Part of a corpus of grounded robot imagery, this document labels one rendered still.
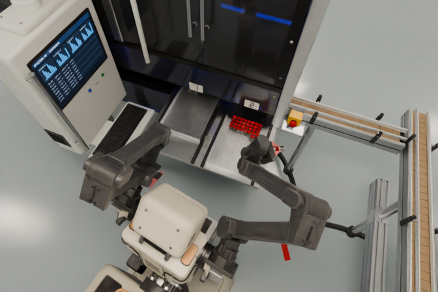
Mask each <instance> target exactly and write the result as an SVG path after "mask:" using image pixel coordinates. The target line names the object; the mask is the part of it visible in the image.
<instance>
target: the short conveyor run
mask: <svg viewBox="0 0 438 292"><path fill-rule="evenodd" d="M321 98H322V95H319V97H317V99H316V101H315V102H314V101H312V100H308V99H305V98H301V97H299V96H295V95H293V97H292V99H291V102H290V105H289V106H291V107H294V108H298V109H300V110H304V114H303V117H302V121H304V122H306V124H305V126H309V127H312V128H315V129H318V130H321V131H324V132H328V133H330V134H334V135H337V136H340V137H343V138H346V139H350V140H353V141H356V142H359V143H363V144H365V145H369V146H371V147H375V148H378V149H381V150H384V151H388V152H390V153H394V154H398V153H399V152H401V151H402V150H403V149H404V148H405V141H407V138H406V137H405V133H406V131H407V129H405V128H401V127H398V126H394V125H392V124H388V123H384V122H381V121H380V120H381V119H382V118H383V116H384V115H385V114H384V113H380V115H378V116H377V117H376V119H371V118H368V117H365V116H361V115H358V114H355V113H351V112H348V111H345V110H342V109H338V108H334V107H332V106H328V105H325V104H321V103H320V101H321Z"/></svg>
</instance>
